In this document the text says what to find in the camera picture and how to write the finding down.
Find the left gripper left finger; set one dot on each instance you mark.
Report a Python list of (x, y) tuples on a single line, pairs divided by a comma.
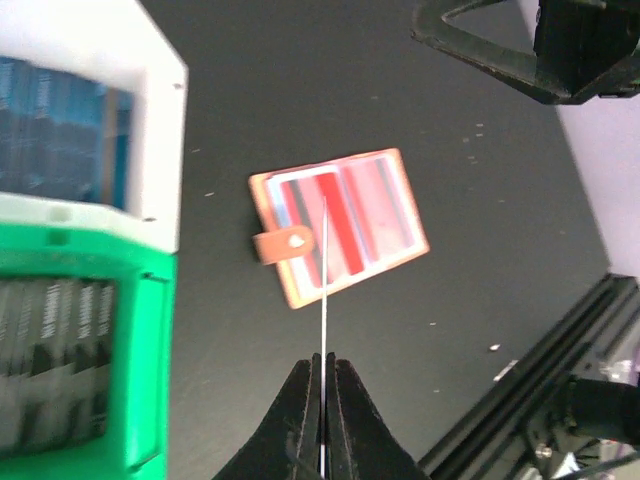
[(286, 443)]

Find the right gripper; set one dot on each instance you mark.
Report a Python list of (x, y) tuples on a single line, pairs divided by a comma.
[(583, 49)]

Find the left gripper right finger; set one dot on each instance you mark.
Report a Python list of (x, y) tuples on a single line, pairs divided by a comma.
[(359, 444)]

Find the red credit card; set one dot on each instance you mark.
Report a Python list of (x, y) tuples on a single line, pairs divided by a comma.
[(298, 200), (378, 207)]

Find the pink leather card holder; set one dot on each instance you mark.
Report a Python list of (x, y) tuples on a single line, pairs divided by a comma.
[(281, 246)]

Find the green bin with black cards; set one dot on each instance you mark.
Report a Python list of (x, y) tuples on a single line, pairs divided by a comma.
[(135, 443)]

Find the black credit card stack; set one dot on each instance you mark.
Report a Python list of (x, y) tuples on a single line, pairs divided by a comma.
[(56, 348)]

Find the blue credit card stack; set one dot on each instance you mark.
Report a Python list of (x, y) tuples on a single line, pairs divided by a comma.
[(63, 136)]

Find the white bin with blue cards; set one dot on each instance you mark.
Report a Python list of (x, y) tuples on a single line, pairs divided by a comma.
[(118, 44)]

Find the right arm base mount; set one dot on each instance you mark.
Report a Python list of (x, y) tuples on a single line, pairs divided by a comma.
[(559, 399)]

